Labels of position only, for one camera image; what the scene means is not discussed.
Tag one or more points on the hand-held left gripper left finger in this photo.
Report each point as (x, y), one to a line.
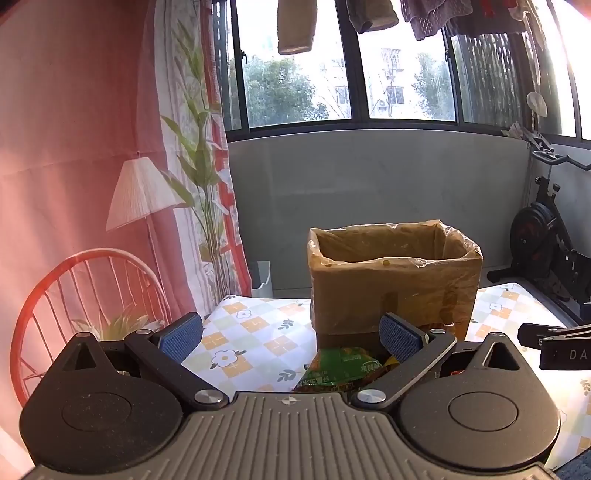
(180, 339)

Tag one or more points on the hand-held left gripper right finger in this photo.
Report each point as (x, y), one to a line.
(399, 339)

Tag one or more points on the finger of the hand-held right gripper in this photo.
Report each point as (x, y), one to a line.
(568, 355)
(575, 328)

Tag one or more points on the printed backdrop cloth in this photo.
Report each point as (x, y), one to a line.
(69, 138)

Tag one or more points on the beige hanging garment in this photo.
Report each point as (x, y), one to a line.
(298, 27)

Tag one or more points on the red hanging garment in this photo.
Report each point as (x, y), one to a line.
(487, 5)

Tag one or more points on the clear plastic box liner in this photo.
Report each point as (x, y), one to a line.
(351, 286)

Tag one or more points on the black exercise bike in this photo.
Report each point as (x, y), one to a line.
(549, 249)

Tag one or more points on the grey-brown hanging garment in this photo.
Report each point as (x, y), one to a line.
(371, 14)

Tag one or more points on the dark hanging garment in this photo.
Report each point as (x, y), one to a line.
(489, 25)

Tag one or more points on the purple-grey knit hanging garment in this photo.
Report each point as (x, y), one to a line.
(429, 21)

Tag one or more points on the brown cardboard box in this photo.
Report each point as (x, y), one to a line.
(351, 339)

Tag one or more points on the floral checked tablecloth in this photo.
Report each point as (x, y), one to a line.
(258, 332)

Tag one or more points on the white plastic bin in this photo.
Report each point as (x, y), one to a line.
(262, 279)

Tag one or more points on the white hanging pouch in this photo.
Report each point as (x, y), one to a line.
(537, 104)

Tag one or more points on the black-framed window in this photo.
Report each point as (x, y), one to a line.
(353, 69)

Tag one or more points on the crumpled rag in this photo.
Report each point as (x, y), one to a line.
(517, 130)

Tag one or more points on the bright green snack packet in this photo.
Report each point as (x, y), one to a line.
(341, 369)

